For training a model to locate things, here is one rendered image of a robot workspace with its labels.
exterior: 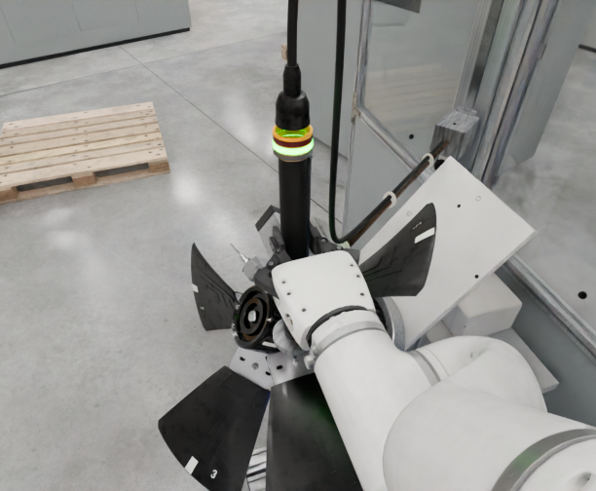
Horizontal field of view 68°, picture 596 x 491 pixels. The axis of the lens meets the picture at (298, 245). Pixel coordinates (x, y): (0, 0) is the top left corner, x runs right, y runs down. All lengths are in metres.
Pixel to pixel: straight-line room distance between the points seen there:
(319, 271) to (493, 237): 0.45
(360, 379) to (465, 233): 0.55
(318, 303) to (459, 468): 0.29
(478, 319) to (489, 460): 1.03
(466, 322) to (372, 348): 0.81
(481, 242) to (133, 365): 1.82
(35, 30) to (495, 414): 6.06
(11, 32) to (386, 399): 5.92
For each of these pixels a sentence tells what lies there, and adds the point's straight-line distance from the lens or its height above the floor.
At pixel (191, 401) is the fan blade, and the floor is 1.03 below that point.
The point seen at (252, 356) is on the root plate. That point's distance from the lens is 0.88.
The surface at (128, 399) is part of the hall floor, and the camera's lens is 2.24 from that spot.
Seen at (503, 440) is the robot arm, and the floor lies 1.68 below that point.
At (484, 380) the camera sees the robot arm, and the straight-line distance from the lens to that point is 0.31.
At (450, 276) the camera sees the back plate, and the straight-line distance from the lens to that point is 0.90.
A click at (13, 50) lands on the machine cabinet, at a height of 0.17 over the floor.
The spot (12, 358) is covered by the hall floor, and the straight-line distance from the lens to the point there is 2.62.
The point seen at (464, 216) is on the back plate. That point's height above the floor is 1.31.
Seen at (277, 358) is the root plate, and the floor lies 1.18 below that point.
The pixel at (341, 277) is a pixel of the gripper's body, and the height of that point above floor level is 1.49.
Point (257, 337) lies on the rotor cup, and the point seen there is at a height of 1.22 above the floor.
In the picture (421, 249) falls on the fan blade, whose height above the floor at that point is 1.44.
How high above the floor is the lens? 1.85
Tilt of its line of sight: 42 degrees down
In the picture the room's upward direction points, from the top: straight up
